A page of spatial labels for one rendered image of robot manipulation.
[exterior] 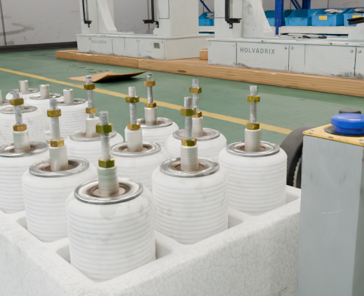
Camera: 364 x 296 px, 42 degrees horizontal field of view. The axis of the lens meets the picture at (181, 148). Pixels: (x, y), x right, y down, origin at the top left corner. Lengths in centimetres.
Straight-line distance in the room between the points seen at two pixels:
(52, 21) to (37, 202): 681
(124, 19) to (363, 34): 551
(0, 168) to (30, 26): 658
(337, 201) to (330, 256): 6
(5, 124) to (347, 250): 73
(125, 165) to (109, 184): 13
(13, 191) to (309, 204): 40
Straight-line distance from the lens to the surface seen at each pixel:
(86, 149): 74
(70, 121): 107
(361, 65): 272
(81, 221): 50
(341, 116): 52
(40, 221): 61
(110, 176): 51
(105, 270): 52
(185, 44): 406
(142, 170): 64
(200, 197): 56
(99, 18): 516
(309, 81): 282
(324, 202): 52
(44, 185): 59
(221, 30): 350
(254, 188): 64
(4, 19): 713
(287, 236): 65
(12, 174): 70
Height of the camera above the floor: 44
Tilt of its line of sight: 16 degrees down
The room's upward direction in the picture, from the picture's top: 2 degrees counter-clockwise
